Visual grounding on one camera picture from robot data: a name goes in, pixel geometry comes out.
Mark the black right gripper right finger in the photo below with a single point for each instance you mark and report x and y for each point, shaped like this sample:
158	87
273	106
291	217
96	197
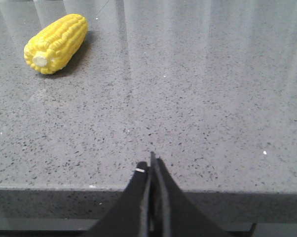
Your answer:
171	213

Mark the yellow corn cob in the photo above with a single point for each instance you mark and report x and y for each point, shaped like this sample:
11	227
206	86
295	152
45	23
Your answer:
52	48

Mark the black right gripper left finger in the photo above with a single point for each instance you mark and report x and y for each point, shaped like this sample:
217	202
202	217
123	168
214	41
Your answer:
129	217

